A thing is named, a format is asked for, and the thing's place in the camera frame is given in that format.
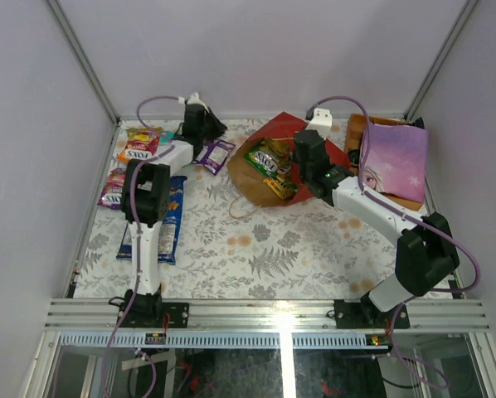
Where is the purple chocolate bar wrapper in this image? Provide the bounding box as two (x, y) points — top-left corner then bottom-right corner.
(192, 139), (236, 176)

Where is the teal snack packet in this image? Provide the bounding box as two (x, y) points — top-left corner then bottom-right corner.
(158, 131), (180, 147)

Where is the yellow snack bar wrapper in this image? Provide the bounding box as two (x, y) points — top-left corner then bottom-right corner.
(263, 177), (298, 200)

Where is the green Fox's candy bag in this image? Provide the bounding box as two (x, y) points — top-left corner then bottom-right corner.
(244, 138), (292, 181)

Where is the orange Fox's candy bag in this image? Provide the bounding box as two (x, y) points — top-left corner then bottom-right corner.
(116, 128), (163, 163)

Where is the red paper bag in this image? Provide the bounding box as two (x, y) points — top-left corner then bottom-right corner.
(226, 110), (353, 208)

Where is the blue Doritos chip bag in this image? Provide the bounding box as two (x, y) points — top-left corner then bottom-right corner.
(115, 176), (187, 265)

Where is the purple Fox's candy bag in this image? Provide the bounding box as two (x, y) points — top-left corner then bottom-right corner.
(97, 167), (126, 210)

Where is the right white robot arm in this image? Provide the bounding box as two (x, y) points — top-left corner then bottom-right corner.
(293, 129), (460, 327)

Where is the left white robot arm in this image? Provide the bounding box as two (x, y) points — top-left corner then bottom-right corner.
(120, 93), (226, 328)

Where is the purple Frozen bag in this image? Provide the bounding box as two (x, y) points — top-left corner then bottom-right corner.
(359, 124), (429, 202)

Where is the dark rolled tape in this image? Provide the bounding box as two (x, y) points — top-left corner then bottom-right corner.
(348, 149), (360, 168)

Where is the wooden tray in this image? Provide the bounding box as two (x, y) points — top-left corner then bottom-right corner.
(344, 114), (423, 211)

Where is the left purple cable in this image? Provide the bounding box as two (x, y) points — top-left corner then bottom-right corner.
(100, 95), (187, 345)

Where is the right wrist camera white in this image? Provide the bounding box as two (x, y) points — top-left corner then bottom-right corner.
(305, 108), (333, 138)

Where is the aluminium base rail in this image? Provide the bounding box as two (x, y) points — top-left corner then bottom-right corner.
(44, 298), (491, 334)

